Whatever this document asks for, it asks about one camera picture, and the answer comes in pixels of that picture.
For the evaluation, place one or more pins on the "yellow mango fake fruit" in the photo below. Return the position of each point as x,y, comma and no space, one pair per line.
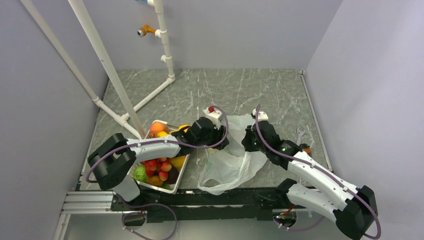
177,162

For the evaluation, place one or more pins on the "white plastic basket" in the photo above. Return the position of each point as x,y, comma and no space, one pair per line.
159,159

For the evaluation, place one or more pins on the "green round fake fruit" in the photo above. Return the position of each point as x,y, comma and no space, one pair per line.
140,174

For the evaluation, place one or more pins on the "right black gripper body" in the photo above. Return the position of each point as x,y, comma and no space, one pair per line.
251,144

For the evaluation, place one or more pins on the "orange silver valve knob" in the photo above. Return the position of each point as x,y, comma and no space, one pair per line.
146,29

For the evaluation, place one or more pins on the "brown kiwi fake fruit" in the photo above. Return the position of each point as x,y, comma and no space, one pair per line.
154,181

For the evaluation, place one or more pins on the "dark purple fake fruit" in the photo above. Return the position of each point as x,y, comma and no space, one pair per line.
173,176

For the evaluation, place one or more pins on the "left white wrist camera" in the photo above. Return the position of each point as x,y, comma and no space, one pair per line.
215,115

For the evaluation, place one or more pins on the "white plastic bag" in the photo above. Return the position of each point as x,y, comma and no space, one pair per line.
229,168

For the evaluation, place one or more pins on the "red lychee bunch fake fruit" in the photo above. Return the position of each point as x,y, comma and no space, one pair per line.
157,168

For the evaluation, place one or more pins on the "white PVC pipe frame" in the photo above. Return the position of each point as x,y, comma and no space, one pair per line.
129,120

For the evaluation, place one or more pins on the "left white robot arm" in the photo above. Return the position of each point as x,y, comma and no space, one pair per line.
111,162

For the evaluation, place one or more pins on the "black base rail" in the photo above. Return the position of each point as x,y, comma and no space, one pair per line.
258,203

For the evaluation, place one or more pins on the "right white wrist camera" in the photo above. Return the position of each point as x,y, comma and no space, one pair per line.
259,115

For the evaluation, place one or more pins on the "orange peach fake fruit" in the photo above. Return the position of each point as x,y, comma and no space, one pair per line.
156,127

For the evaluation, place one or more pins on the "silver wrench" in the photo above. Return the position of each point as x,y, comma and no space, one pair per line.
300,133

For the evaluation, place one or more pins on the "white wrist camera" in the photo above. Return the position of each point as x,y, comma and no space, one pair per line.
215,115
259,115

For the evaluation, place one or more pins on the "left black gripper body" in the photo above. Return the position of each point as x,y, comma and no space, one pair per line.
215,137

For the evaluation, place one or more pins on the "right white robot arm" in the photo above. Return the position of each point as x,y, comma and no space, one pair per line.
353,209

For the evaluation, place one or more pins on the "yellow lemon fake fruit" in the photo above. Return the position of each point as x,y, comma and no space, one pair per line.
161,134

